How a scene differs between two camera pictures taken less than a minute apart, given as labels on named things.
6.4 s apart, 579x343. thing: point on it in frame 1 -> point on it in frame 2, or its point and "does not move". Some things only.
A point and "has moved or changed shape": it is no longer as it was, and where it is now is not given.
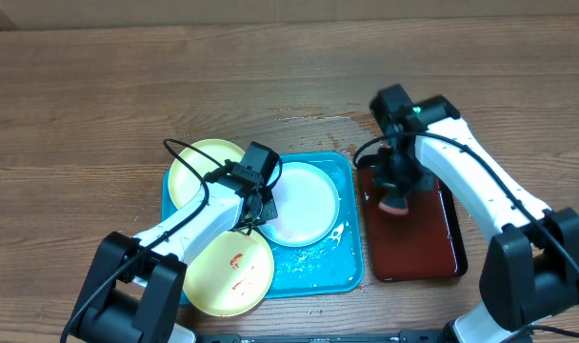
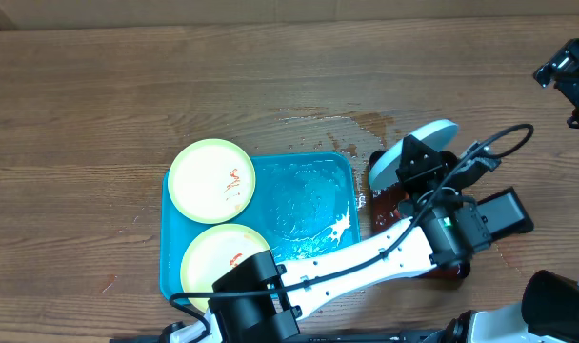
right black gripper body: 397,180 -> 565,67
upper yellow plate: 184,183 does not move
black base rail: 405,336 does not move
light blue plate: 307,200 has moved or changed shape
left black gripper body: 265,212 -> 424,179
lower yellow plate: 230,276 does not move
